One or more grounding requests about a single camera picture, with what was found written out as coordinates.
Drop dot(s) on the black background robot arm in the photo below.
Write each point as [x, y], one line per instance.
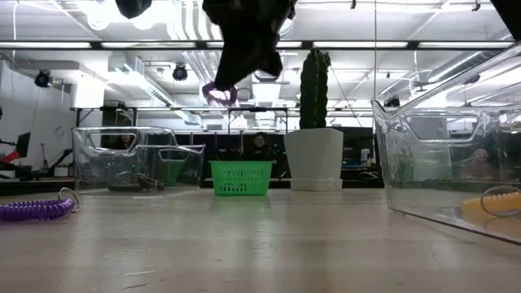
[61, 156]

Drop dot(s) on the small clear plastic bin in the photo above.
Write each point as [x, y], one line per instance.
[81, 163]

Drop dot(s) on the white plant pot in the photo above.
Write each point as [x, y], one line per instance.
[313, 158]

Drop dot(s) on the person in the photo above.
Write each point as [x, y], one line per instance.
[479, 163]
[259, 146]
[124, 140]

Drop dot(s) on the black ceiling spotlight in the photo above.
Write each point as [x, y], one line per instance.
[42, 78]
[180, 72]

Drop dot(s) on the black monitor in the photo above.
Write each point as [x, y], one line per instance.
[23, 144]

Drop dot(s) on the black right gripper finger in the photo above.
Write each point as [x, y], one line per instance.
[228, 73]
[270, 65]

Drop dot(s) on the red background object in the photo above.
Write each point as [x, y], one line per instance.
[10, 156]

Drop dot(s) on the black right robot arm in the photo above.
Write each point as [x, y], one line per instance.
[510, 12]

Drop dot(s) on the tall green cactus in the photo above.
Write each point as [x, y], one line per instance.
[313, 89]

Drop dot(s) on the green plastic basket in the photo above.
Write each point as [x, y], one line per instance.
[240, 177]

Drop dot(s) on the large clear plastic bin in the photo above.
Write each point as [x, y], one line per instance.
[427, 163]

